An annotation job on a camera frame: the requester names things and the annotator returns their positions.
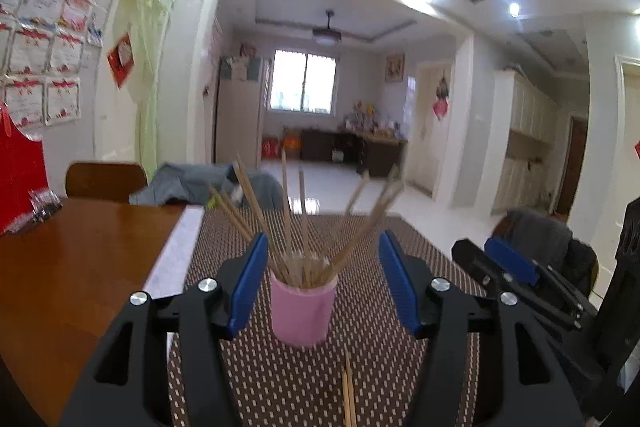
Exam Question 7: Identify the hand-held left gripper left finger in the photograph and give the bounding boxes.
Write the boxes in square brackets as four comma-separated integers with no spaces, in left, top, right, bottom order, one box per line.
[60,232,269,427]

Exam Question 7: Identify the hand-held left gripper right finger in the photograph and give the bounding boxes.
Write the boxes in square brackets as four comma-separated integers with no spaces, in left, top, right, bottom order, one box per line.
[377,230,586,427]

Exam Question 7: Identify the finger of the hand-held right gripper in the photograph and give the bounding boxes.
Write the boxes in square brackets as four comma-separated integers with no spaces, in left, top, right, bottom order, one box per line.
[484,237,585,333]
[451,238,523,300]

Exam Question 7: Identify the pink cup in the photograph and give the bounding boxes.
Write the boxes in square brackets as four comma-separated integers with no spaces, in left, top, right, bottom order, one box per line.
[270,267,338,348]

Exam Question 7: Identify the bunch of chopsticks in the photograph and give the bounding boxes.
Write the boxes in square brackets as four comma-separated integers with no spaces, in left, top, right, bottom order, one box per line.
[209,152,406,290]

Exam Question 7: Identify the dark jacket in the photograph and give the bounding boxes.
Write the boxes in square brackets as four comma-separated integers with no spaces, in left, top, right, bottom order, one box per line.
[492,208,599,303]

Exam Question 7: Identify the brown dotted table mat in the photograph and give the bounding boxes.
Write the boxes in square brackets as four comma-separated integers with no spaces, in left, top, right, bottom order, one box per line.
[167,207,488,427]

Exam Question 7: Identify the black cloth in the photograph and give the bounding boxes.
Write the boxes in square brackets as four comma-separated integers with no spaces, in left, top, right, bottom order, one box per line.
[592,196,640,408]

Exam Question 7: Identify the brown wooden door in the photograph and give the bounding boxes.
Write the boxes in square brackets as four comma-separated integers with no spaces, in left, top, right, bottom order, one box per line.
[555,114,588,218]

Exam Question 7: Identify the grey jacket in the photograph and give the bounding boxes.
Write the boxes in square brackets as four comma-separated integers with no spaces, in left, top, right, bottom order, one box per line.
[129,162,291,210]

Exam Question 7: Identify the white cabinet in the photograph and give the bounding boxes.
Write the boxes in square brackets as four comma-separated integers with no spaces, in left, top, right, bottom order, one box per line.
[492,69,561,215]

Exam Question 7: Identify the dark wooden desk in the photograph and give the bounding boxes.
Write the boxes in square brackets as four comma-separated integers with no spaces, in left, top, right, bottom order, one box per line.
[300,129,408,172]

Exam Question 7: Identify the red hanging ornament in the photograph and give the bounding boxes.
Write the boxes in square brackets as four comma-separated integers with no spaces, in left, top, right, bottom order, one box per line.
[432,69,451,122]

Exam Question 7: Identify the silver refrigerator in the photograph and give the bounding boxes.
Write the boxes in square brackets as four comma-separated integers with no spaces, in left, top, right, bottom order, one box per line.
[215,56,273,168]

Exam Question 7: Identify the desk clutter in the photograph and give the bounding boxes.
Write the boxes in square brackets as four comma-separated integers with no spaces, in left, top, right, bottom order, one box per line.
[345,102,403,138]

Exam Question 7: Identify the brown wooden chair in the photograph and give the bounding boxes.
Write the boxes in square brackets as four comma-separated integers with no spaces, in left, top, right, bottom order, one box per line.
[65,162,149,202]

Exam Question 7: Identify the small framed picture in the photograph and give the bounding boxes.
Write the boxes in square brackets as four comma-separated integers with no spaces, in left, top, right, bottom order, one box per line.
[385,53,405,82]

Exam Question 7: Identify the window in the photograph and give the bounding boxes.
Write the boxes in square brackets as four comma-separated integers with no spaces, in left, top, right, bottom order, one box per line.
[269,49,338,115]

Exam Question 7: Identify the white door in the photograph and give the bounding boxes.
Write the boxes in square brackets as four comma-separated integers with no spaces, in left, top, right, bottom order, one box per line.
[95,0,146,162]

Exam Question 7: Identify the clear plastic bag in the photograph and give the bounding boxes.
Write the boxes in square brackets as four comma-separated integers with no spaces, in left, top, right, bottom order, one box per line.
[27,189,65,223]

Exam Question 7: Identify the red bag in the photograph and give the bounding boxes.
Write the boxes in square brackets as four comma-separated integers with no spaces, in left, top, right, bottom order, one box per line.
[0,107,48,235]

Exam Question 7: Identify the green curtain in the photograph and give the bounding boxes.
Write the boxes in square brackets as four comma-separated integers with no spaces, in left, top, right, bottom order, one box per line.
[127,0,176,168]

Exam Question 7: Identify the red door decoration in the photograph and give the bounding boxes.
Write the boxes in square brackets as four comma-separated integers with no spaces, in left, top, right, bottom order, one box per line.
[106,32,137,90]

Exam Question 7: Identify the ceiling fan lamp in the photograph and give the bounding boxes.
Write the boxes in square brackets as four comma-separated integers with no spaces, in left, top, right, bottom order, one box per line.
[312,9,343,45]

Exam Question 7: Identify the wall of certificates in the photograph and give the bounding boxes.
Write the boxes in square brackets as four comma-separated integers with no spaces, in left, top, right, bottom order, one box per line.
[0,0,128,142]

